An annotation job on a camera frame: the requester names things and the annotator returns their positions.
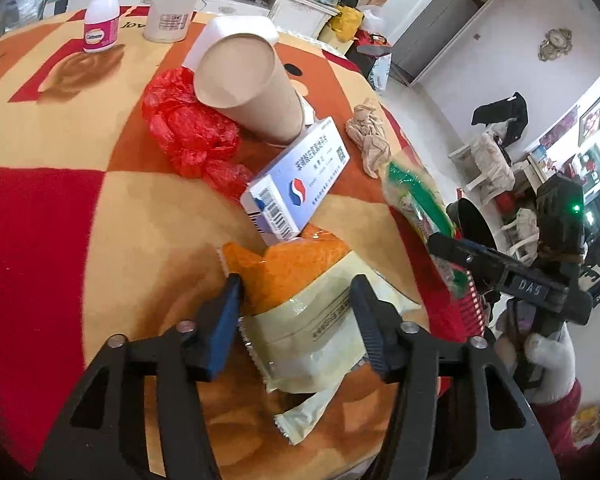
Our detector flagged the red plastic bag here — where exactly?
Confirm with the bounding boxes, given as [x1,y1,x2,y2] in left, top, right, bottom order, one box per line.
[140,66,253,203]

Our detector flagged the red patterned blanket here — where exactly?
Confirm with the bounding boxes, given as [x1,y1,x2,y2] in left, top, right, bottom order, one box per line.
[0,6,483,479]

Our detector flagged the pale yellow sachet packet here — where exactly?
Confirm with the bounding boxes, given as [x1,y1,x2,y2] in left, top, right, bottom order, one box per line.
[239,252,420,445]

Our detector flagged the yellow bag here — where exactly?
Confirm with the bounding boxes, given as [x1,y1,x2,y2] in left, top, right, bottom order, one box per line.
[327,4,364,42]

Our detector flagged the brown paper cup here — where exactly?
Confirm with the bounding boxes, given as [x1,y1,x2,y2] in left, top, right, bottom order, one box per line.
[194,34,304,145]

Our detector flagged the white side table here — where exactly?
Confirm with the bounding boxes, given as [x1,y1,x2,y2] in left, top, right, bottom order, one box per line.
[512,153,556,194]

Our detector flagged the white chair with cover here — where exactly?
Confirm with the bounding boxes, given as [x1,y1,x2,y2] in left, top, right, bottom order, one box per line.
[448,130,516,205]

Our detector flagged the white gloved right hand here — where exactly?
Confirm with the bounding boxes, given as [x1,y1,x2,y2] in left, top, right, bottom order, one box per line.
[494,311,577,405]

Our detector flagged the black jacket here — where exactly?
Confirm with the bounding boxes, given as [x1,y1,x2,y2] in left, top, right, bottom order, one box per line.
[471,92,529,148]

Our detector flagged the black trash bin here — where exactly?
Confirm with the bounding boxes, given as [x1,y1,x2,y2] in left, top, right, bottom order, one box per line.
[446,197,498,250]

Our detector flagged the orange snack wrapper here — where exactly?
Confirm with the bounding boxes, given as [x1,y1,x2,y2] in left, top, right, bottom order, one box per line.
[220,223,351,315]

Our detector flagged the beige stocking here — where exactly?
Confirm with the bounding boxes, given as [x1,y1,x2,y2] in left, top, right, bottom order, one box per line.
[346,100,391,179]

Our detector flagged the wall clock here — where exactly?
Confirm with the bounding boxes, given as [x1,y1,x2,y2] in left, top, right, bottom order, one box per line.
[538,28,572,62]

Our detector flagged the white pink pill bottle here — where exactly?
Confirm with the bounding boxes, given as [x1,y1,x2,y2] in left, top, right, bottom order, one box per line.
[82,0,121,53]

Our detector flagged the green plastic snack bag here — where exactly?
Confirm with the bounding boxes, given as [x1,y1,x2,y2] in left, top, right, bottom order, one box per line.
[381,159,469,298]

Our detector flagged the blue white medicine box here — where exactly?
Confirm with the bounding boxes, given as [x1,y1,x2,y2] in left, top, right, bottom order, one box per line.
[240,117,350,246]

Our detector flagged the red sleeved forearm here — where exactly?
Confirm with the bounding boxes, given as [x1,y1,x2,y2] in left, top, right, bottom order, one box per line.
[531,380,582,469]

